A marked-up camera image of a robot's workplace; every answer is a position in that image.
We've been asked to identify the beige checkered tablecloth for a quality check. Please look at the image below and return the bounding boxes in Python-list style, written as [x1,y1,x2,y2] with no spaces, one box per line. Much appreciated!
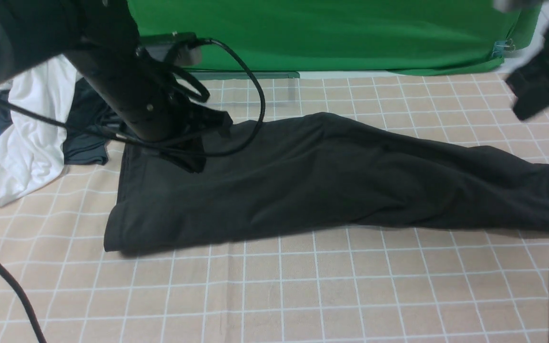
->
[0,72,549,343]

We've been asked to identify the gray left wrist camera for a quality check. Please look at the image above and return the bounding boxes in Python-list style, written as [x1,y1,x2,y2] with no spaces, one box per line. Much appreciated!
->
[140,32,203,67]

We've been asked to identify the white crumpled garment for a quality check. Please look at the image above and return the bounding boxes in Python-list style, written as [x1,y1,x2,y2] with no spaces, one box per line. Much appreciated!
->
[0,56,81,208]

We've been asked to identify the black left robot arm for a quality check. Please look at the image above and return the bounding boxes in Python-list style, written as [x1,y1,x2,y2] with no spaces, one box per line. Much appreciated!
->
[0,0,232,173]

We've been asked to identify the clear acrylic board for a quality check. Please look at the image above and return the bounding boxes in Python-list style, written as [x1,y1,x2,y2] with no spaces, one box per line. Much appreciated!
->
[191,71,299,104]

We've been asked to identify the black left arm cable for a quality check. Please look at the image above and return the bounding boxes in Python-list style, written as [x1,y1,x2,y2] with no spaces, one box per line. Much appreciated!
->
[0,38,266,343]

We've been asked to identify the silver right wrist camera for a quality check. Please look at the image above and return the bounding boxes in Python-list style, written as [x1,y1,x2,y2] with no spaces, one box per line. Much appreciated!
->
[492,0,545,13]

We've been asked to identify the dark gray long-sleeved shirt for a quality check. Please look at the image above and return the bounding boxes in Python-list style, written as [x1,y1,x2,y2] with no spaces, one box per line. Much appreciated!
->
[104,112,549,252]

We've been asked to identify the binder clips on backdrop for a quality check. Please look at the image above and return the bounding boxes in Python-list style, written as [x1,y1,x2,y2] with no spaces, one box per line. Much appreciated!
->
[490,39,516,59]

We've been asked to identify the dark teal crumpled garment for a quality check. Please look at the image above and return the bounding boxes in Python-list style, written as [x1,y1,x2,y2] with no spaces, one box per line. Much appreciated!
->
[62,78,126,165]

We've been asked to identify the green backdrop cloth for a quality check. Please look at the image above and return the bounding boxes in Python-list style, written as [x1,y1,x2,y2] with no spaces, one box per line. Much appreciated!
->
[128,0,541,76]

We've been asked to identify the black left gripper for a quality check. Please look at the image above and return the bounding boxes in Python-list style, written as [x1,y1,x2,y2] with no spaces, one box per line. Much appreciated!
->
[151,93,233,173]

